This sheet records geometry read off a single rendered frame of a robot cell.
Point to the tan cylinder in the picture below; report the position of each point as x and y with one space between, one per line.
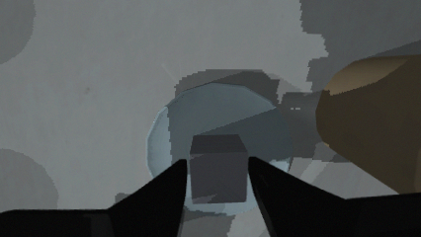
370 114

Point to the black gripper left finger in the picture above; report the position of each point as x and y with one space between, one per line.
152 211

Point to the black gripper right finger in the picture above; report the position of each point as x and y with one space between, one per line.
293 208

